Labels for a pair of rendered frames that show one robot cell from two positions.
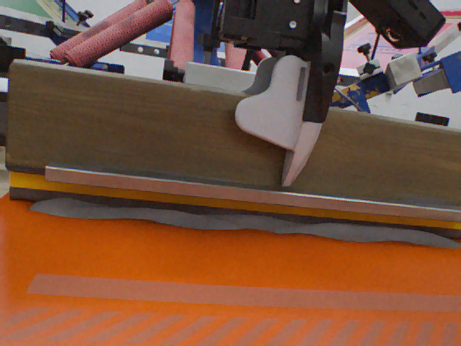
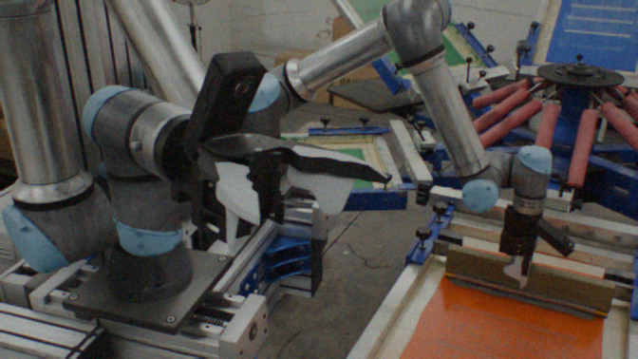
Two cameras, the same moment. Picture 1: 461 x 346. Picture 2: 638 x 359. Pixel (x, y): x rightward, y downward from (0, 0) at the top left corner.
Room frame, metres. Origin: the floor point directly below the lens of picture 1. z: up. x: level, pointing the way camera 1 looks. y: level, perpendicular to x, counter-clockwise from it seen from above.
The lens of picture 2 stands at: (-1.00, -0.42, 1.89)
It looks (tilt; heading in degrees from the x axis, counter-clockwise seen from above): 26 degrees down; 38
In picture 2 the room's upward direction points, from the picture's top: straight up
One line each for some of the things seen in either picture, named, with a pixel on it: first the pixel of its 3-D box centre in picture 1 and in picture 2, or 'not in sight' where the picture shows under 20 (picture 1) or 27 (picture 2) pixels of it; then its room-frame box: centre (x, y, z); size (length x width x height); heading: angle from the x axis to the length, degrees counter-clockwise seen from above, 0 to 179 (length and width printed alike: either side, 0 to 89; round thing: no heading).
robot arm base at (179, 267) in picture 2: not in sight; (148, 254); (-0.48, 0.39, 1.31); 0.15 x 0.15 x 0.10
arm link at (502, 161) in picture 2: not in sight; (488, 169); (0.25, 0.07, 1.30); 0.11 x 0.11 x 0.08; 17
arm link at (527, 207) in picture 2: not in sight; (528, 202); (0.30, -0.02, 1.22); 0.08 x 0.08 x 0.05
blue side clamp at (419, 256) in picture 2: not in sight; (430, 242); (0.36, 0.26, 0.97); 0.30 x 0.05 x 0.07; 12
